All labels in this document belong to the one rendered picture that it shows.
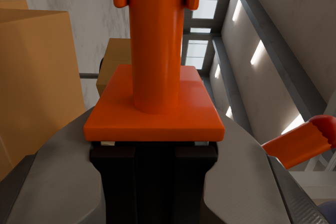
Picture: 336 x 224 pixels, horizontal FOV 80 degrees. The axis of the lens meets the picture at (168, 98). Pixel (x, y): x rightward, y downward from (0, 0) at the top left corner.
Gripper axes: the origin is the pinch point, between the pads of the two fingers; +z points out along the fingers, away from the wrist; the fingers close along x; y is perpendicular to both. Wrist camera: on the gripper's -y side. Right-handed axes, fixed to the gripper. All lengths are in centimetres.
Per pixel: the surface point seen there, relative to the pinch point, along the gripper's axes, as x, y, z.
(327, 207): 24.5, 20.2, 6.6
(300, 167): 202, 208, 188
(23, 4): -53, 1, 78
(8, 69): -12.8, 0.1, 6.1
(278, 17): 287, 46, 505
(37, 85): -12.8, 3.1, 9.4
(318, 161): 214, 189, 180
